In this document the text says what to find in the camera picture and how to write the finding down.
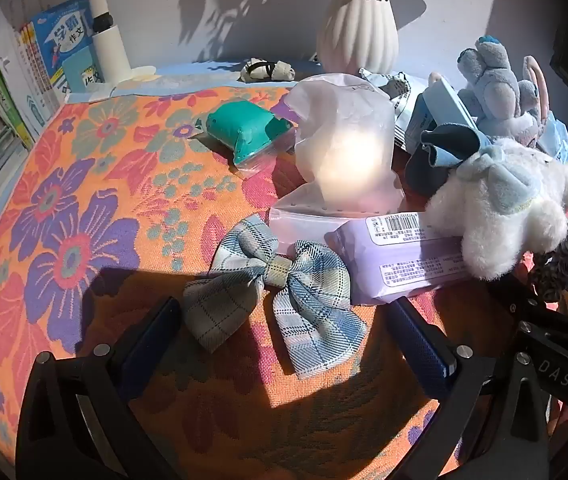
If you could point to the dark blue cloth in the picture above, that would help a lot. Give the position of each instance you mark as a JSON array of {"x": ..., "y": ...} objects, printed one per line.
[{"x": 424, "y": 170}]

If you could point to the teal item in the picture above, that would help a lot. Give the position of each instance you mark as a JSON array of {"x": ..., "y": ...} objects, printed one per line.
[{"x": 239, "y": 125}]

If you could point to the grey-blue plush bunny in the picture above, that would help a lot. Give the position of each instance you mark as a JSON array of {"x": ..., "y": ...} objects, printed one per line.
[{"x": 494, "y": 90}]

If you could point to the light blue box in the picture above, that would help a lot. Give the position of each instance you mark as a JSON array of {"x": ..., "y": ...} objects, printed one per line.
[{"x": 439, "y": 105}]

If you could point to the white plush toy blue bow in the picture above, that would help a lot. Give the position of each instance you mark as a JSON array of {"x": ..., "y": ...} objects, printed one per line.
[{"x": 514, "y": 195}]

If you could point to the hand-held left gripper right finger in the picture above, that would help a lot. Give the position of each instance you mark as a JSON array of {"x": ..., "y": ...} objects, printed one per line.
[{"x": 420, "y": 347}]

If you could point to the dark braided scrunchie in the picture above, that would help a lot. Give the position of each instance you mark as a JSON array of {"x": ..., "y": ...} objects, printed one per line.
[{"x": 559, "y": 265}]

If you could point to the light blue printed packet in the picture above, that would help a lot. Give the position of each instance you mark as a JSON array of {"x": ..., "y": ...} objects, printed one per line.
[{"x": 559, "y": 135}]

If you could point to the silver snack packet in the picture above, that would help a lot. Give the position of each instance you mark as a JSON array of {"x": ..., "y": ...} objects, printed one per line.
[{"x": 399, "y": 105}]

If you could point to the white ribbed vase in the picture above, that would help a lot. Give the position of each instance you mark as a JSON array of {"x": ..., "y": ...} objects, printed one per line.
[{"x": 359, "y": 30}]

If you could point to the blue plaid fabric bow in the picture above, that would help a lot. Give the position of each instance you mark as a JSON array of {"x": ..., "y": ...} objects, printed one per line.
[{"x": 309, "y": 285}]

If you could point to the black and white hair clip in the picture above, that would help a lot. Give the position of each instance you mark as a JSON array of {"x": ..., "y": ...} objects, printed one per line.
[{"x": 279, "y": 71}]

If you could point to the white lamp stand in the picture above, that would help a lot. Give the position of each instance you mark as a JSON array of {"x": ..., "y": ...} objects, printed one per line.
[{"x": 111, "y": 50}]

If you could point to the translucent white plastic bag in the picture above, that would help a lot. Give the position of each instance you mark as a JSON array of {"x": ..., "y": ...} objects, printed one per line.
[{"x": 344, "y": 160}]

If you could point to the row of books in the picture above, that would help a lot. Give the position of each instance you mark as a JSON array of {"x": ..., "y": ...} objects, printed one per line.
[{"x": 38, "y": 60}]

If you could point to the purple wet wipes packet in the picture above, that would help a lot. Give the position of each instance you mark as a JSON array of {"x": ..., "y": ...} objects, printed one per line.
[{"x": 404, "y": 265}]

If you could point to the orange floral tablecloth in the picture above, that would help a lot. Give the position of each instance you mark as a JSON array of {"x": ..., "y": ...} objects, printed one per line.
[{"x": 88, "y": 160}]

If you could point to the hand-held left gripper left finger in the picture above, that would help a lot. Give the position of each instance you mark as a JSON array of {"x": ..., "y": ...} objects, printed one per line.
[{"x": 149, "y": 347}]

